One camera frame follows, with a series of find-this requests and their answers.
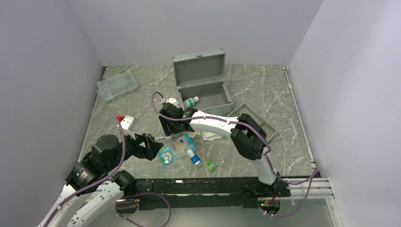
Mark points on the blue cotton swab bag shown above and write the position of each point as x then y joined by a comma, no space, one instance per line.
175,150

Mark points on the white blue spray bottle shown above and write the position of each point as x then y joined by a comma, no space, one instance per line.
193,157

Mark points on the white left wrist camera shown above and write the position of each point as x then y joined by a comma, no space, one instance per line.
128,123

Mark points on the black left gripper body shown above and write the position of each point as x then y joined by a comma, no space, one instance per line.
132,147

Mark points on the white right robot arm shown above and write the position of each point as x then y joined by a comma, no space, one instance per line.
246,134

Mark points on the black handled scissors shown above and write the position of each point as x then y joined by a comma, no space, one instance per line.
157,138

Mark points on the grey metal medicine case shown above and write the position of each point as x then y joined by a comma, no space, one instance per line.
202,74

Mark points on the beige latex gloves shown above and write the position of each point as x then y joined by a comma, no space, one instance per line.
194,135

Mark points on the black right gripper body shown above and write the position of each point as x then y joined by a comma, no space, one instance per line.
169,127

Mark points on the clear plastic compartment box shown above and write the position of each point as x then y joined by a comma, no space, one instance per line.
116,86

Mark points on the white gauze bag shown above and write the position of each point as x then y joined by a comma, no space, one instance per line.
210,136

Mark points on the small green box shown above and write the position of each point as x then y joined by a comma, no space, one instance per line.
210,164

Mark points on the grey plastic divider tray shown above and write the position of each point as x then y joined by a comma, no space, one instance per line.
267,127

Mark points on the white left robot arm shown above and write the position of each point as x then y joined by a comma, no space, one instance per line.
89,189

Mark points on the white bottle green label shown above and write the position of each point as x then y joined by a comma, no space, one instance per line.
190,102

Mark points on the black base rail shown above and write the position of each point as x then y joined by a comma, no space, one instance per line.
245,192

